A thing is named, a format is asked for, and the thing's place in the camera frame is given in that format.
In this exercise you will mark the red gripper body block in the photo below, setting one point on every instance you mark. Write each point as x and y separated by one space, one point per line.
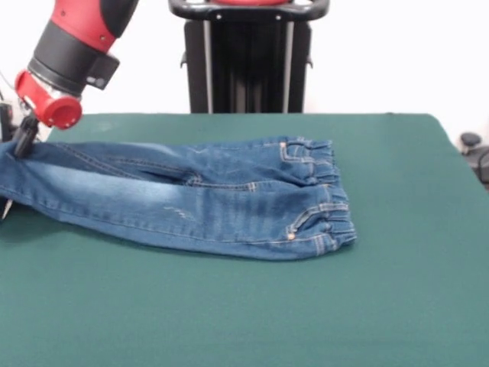
47 103

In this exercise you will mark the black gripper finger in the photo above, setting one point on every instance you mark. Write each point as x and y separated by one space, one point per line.
26 139

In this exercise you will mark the blue denim jeans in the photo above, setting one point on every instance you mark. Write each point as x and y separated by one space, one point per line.
191 199

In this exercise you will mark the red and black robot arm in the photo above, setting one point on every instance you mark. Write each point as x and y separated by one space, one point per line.
80 42

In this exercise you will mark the black electronics box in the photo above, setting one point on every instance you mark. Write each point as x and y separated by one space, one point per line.
4 124

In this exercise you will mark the dark green table cloth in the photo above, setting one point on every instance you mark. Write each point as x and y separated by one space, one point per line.
229 306

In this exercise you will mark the black chair base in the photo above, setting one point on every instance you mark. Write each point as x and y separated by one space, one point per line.
475 151

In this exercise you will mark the black robot pedestal stand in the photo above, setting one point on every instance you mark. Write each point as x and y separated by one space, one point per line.
248 57

